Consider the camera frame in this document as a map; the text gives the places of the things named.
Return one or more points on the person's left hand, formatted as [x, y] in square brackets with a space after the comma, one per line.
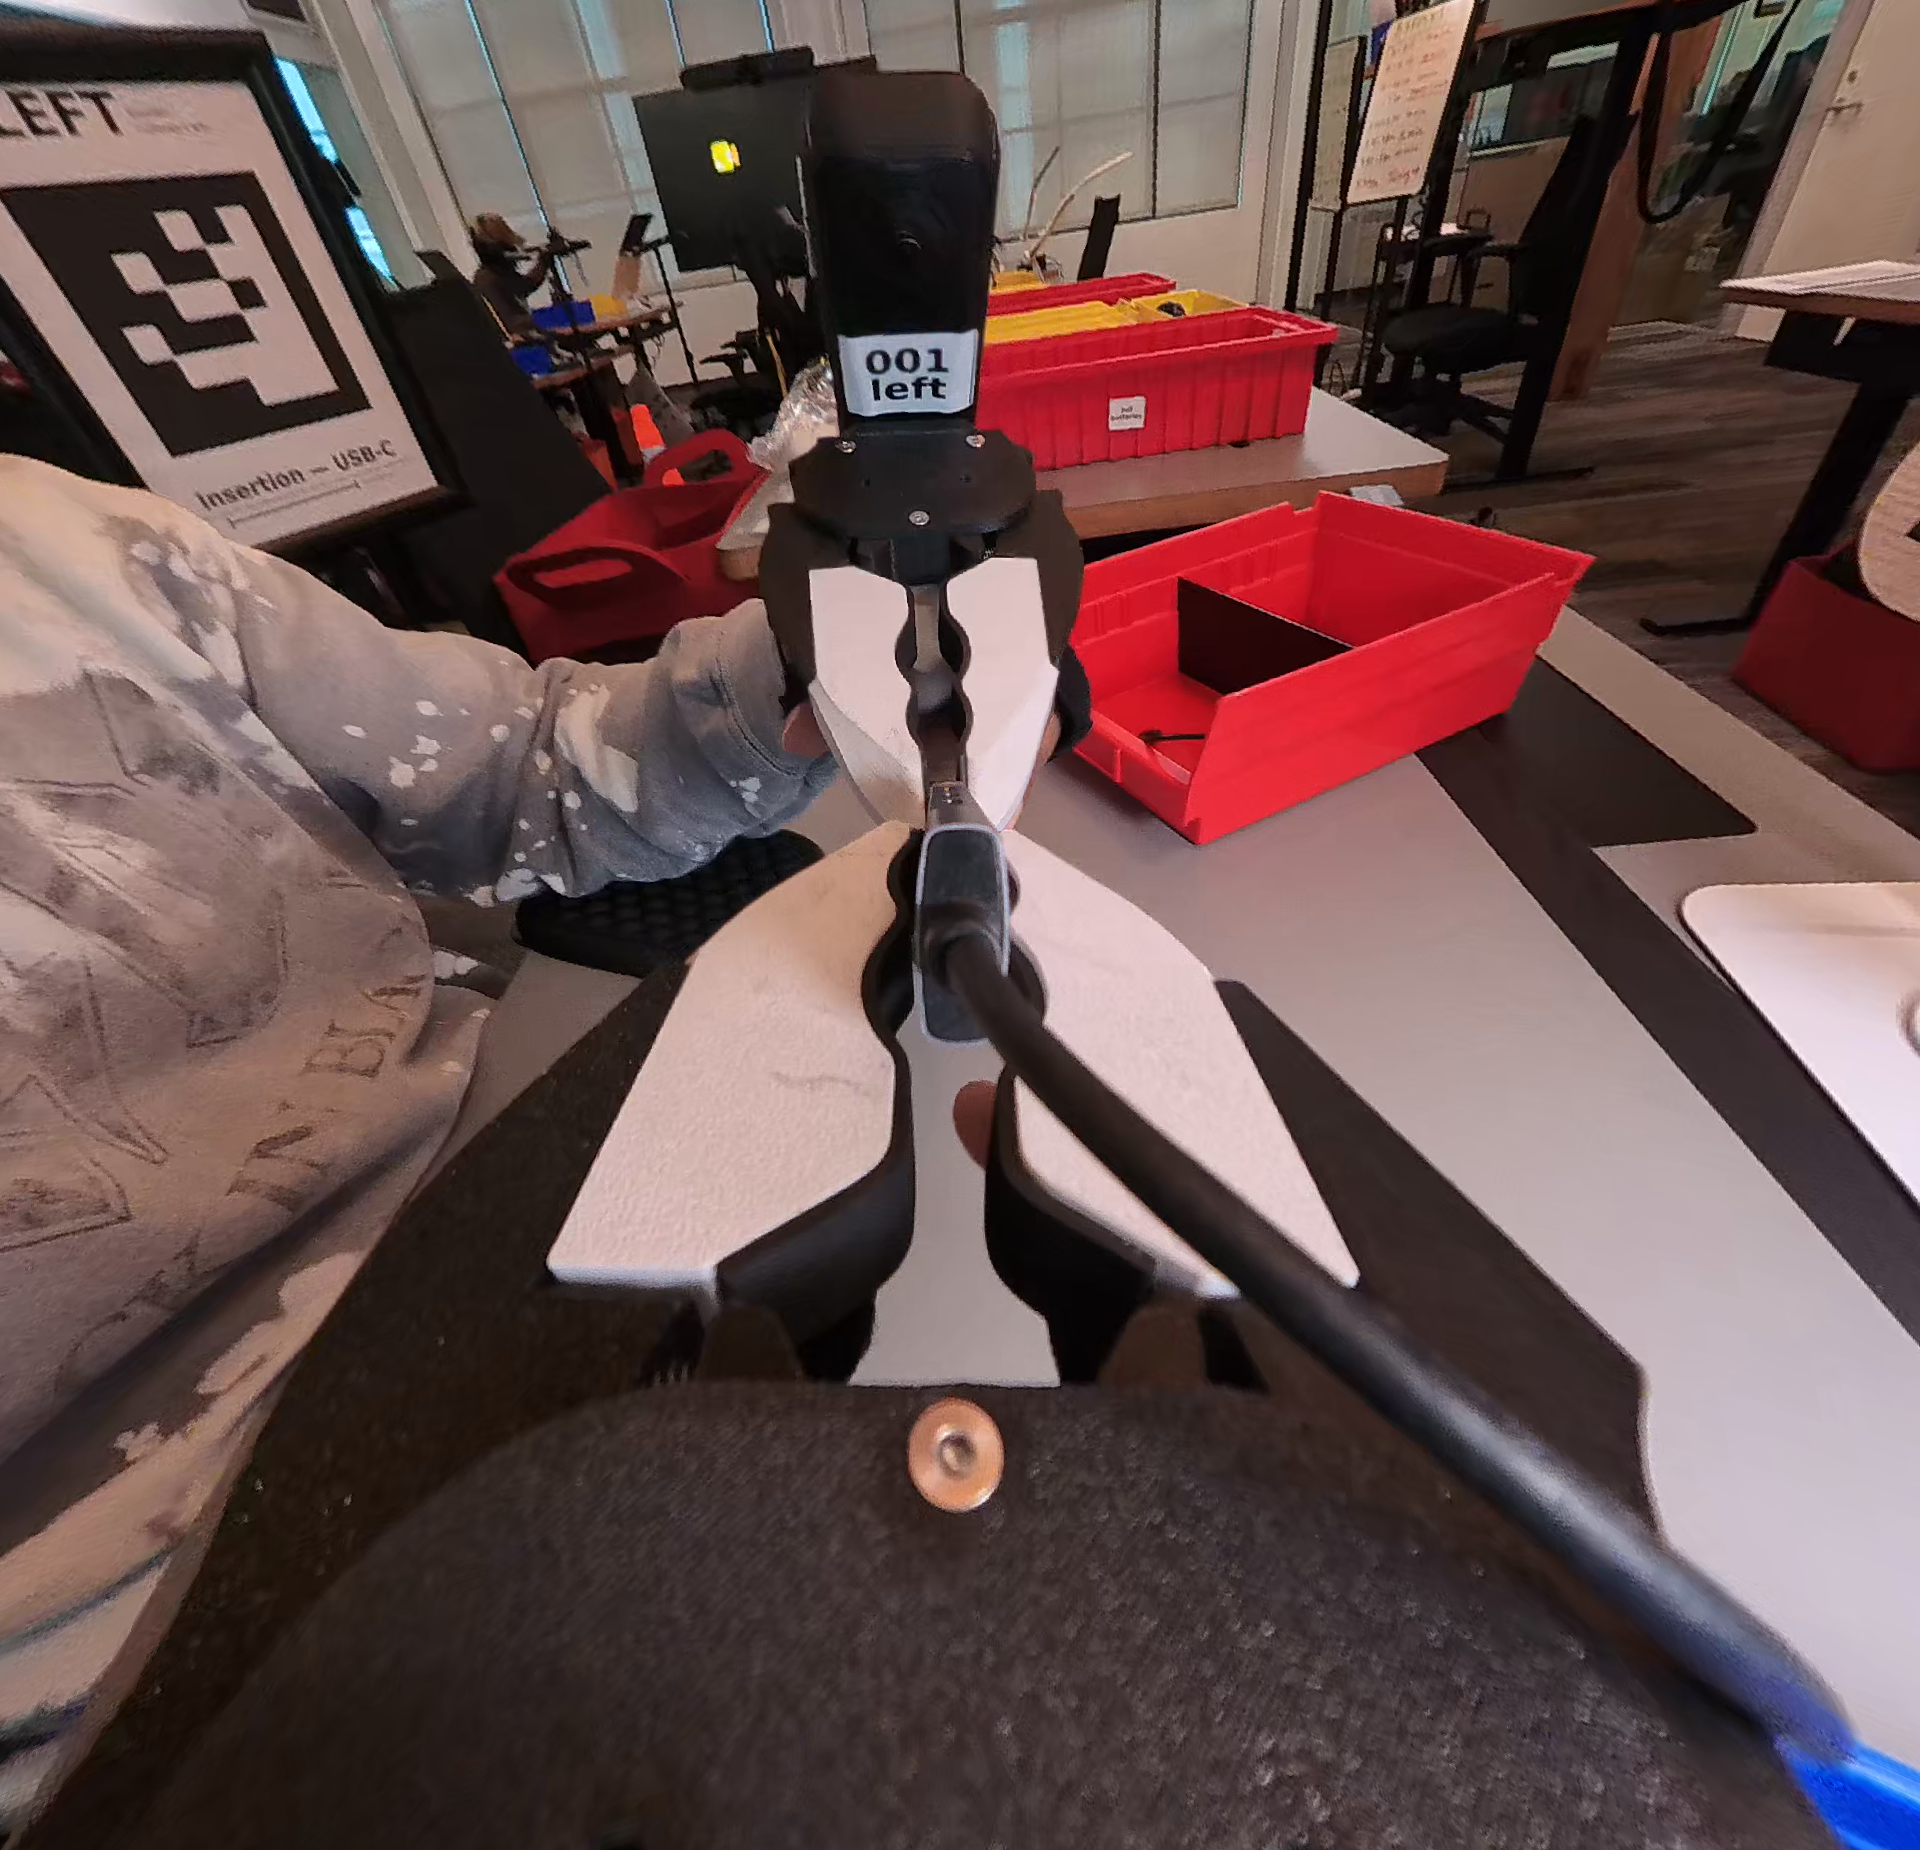
[800, 734]

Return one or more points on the red tote bag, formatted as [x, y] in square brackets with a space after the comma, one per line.
[603, 588]

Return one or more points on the red plastic bin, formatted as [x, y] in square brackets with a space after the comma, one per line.
[1349, 738]

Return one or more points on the clear plastic bag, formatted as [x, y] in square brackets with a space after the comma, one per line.
[798, 420]

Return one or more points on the long red ribbed bin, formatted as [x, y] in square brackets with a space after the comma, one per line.
[1165, 392]
[1079, 290]

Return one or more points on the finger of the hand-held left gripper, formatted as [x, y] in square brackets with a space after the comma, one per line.
[1011, 661]
[852, 661]

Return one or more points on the black-legged desk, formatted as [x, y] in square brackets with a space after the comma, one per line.
[1848, 297]

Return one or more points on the whiteboard with writing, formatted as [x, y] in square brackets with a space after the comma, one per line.
[1413, 96]

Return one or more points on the black panel on wooden board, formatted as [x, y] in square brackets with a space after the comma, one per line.
[1890, 545]

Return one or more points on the person's arm in splattered sleeve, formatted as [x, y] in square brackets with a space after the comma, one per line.
[177, 981]

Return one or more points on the black bin divider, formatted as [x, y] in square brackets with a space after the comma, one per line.
[1241, 638]

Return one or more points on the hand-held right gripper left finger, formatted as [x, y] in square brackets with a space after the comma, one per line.
[730, 1117]

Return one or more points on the yellow plastic bin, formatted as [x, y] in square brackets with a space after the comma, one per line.
[1079, 326]

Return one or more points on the black office chair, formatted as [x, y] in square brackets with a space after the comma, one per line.
[1438, 337]

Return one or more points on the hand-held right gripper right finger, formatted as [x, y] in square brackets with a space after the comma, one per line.
[1143, 1007]

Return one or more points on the orange traffic cone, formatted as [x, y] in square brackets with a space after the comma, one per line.
[644, 438]

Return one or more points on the wooden standing desk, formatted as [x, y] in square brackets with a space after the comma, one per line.
[1616, 228]

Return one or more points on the cluttered wooden desk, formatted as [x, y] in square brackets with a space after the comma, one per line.
[611, 331]

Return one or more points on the framed black-white tag sign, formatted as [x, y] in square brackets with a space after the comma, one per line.
[199, 445]

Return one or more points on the black mesh cushion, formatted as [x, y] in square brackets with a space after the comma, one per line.
[657, 901]

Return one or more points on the black monitor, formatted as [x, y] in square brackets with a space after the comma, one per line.
[718, 175]

